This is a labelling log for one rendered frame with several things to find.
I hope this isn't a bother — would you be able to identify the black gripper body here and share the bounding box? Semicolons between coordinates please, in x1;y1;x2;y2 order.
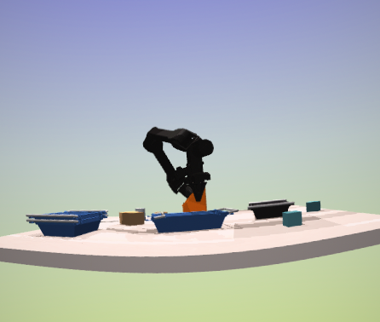
184;158;210;184

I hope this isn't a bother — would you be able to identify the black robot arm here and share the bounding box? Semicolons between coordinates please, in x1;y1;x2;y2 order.
142;127;214;199

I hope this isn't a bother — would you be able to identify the teal cube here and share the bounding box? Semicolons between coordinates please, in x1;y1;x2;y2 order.
282;210;302;227
306;201;321;212

